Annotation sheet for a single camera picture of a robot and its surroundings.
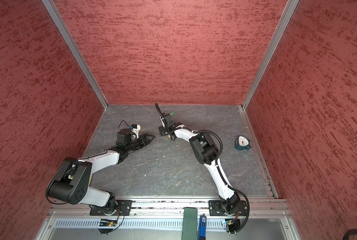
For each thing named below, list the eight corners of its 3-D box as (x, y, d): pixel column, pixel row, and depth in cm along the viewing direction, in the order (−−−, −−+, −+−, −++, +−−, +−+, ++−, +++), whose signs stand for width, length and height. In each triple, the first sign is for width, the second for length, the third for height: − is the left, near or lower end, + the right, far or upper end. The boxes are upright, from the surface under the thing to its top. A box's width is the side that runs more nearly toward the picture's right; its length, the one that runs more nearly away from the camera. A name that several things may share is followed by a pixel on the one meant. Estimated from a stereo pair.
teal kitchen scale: (235, 150, 98) (237, 146, 94) (232, 139, 103) (234, 135, 99) (248, 150, 98) (251, 147, 94) (245, 139, 103) (247, 135, 99)
